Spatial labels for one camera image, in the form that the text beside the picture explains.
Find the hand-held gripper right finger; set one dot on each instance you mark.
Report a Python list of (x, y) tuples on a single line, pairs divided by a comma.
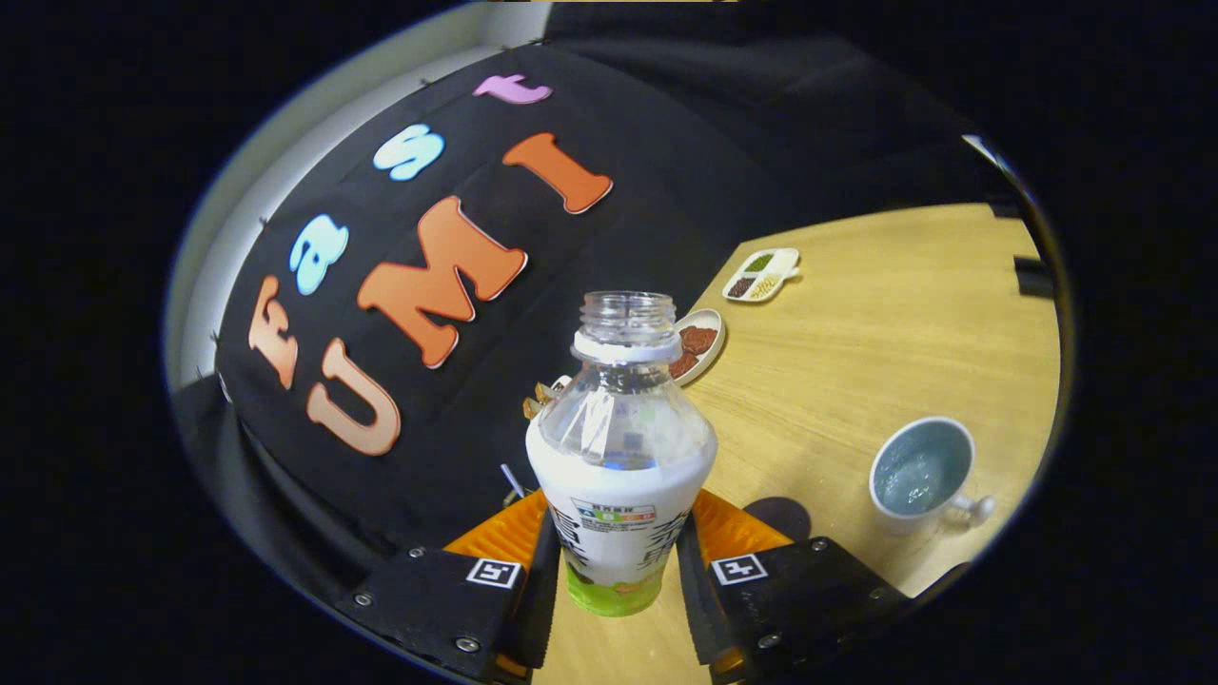
[(687, 609)]

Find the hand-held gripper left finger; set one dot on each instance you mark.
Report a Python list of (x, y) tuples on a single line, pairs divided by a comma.
[(540, 609)]

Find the clear bottle with white label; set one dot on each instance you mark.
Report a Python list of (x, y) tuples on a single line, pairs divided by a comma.
[(618, 495)]

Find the dark brown round coaster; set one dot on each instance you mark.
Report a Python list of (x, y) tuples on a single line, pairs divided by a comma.
[(785, 518)]

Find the white cup with blue inside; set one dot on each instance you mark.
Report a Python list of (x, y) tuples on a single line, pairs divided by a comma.
[(890, 518)]

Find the clear juice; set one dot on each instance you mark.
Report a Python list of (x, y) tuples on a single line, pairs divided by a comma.
[(913, 480)]

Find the small glass jar with straw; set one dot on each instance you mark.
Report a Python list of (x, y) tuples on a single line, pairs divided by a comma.
[(512, 480)]

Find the white holder with sticks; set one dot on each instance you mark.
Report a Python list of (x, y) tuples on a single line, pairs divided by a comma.
[(561, 385)]

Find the white plate with brown food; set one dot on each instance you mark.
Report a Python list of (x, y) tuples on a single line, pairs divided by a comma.
[(699, 340)]

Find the wooden table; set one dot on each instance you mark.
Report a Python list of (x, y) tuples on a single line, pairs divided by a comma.
[(856, 362)]

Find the white divided snack tray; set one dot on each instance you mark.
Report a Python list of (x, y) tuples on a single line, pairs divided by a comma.
[(761, 276)]

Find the black backdrop cloth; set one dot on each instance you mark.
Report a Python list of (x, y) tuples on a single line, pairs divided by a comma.
[(714, 143)]

